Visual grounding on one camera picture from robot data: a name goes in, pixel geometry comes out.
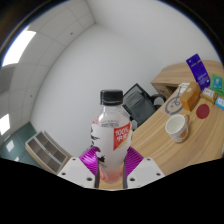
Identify wooden side desk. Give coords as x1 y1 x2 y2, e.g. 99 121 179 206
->
150 59 224 96

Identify white bear-print mug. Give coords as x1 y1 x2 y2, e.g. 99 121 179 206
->
165 113 191 144

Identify clear pink drink bottle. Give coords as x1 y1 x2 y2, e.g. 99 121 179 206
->
89 89 134 184

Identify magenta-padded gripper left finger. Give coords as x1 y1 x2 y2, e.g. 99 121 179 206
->
57 146 102 190

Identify small light blue box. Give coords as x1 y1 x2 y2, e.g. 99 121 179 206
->
215 96 224 112

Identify ceiling lights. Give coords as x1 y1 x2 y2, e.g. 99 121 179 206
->
0 30 37 153

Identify wooden glass-door cabinet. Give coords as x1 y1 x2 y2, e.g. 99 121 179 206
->
24 130 73 174

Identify orange cardboard box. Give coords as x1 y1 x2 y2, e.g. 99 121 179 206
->
178 81 202 112

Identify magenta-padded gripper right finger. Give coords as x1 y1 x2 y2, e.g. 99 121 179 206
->
121 146 165 190

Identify purple hanging package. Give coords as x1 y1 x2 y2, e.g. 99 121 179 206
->
185 53 212 92

